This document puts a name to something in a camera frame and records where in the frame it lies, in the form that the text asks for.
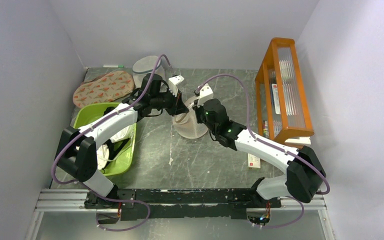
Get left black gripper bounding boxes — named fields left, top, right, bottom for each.
left=151, top=87, right=190, bottom=117

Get beige mesh laundry bag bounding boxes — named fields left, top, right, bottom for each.
left=172, top=96, right=208, bottom=139

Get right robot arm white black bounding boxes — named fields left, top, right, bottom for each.
left=193, top=99, right=326, bottom=207

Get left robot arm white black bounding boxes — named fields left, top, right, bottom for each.
left=51, top=73, right=189, bottom=208

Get white mesh laundry bag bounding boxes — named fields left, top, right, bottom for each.
left=132, top=55, right=166, bottom=90

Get small white red box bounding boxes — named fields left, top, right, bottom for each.
left=247, top=153, right=261, bottom=169

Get orange wooden rack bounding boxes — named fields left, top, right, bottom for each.
left=254, top=37, right=315, bottom=148

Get floral patterned fabric pad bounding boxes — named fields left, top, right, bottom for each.
left=72, top=70, right=135, bottom=108

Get green white marker pen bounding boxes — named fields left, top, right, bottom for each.
left=102, top=64, right=125, bottom=68

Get green plastic basin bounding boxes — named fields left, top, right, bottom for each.
left=73, top=102, right=137, bottom=177

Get white bras in basin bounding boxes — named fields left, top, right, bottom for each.
left=96, top=123, right=136, bottom=176

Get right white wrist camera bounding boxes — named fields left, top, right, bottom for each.
left=196, top=83, right=214, bottom=107

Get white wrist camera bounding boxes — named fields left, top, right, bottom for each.
left=196, top=83, right=214, bottom=107
left=168, top=75, right=185, bottom=97

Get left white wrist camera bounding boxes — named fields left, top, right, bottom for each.
left=168, top=75, right=185, bottom=97

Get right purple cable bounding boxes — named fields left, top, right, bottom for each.
left=194, top=73, right=331, bottom=230

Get purple cable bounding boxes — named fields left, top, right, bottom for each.
left=194, top=73, right=331, bottom=230
left=50, top=54, right=172, bottom=232

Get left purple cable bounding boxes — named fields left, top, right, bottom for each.
left=50, top=54, right=172, bottom=232

